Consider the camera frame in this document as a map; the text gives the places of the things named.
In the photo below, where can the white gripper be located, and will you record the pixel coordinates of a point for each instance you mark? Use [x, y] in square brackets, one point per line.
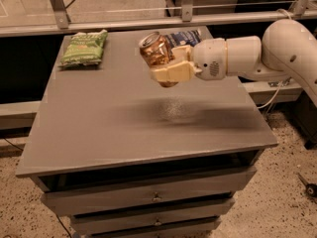
[209, 59]

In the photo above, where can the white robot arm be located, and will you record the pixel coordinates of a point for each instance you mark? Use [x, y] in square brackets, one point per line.
[287, 49]

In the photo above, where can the blue chip bag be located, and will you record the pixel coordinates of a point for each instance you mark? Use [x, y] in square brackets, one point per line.
[183, 38]

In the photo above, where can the green chip bag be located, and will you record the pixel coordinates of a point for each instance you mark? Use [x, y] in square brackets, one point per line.
[84, 49]

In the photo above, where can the grey drawer cabinet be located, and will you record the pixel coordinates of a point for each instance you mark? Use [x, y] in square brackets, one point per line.
[113, 124]

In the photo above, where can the bottom grey drawer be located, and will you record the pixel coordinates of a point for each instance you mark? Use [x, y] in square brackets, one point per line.
[165, 230]

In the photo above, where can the grey drawer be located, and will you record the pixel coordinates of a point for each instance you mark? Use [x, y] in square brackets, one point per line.
[147, 191]
[165, 230]
[152, 217]

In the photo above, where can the top grey drawer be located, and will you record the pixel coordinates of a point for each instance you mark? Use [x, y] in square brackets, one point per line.
[147, 191]

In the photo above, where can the middle grey drawer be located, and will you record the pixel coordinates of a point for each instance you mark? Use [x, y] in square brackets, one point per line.
[152, 217]

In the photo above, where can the metal railing frame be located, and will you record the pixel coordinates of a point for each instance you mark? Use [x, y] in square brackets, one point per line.
[52, 17]

